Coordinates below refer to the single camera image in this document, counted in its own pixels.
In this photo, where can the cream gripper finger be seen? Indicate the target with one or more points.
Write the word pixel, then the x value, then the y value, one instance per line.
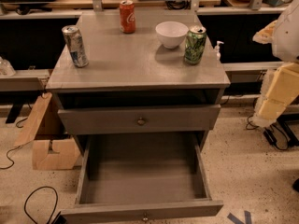
pixel 264 36
pixel 280 87

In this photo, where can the silver blue redbull can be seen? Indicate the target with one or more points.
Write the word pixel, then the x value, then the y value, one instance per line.
pixel 74 41

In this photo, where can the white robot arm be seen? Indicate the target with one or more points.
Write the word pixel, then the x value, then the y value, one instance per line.
pixel 285 39

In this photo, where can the green soda can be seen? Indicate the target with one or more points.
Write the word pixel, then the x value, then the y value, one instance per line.
pixel 195 44

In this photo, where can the grey top drawer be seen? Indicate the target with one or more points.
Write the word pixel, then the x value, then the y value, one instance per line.
pixel 146 119

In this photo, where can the grey drawer cabinet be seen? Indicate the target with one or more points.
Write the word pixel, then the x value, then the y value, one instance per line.
pixel 135 70

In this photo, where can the orange soda can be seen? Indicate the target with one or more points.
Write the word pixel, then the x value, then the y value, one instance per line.
pixel 127 16

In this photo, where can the open grey middle drawer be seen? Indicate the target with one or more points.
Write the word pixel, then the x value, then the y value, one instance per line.
pixel 141 176

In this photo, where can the white pump bottle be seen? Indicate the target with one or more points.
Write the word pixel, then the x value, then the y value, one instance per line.
pixel 218 49

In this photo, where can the white bowl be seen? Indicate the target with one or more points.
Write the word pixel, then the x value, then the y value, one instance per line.
pixel 171 33

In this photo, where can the wooden block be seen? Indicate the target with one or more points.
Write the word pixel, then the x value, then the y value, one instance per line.
pixel 55 154

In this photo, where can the wooden plank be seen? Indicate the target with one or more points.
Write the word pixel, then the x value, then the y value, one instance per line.
pixel 31 126

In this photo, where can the clear plastic object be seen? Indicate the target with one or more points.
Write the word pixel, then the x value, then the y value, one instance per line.
pixel 6 69

